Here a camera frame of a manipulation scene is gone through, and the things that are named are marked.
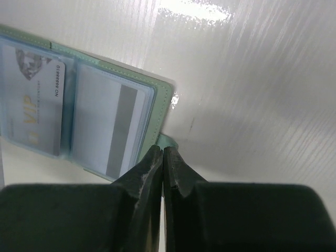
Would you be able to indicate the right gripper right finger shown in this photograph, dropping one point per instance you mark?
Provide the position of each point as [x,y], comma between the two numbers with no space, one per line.
[224,216]

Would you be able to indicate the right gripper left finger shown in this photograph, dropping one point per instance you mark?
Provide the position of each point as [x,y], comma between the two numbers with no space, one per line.
[121,216]

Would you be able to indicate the green leather card holder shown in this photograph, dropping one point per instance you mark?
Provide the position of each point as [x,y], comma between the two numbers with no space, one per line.
[64,103]

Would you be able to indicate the silver credit card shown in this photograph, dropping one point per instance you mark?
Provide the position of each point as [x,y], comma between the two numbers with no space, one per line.
[110,118]
[33,87]

